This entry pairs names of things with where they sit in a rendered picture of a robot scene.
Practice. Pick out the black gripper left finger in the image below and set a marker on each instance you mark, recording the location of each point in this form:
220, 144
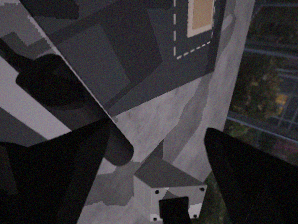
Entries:
48, 183

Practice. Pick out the beige square tile with dark centre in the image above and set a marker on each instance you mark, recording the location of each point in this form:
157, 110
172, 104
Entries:
200, 14

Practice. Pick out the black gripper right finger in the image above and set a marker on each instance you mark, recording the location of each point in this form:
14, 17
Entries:
256, 187

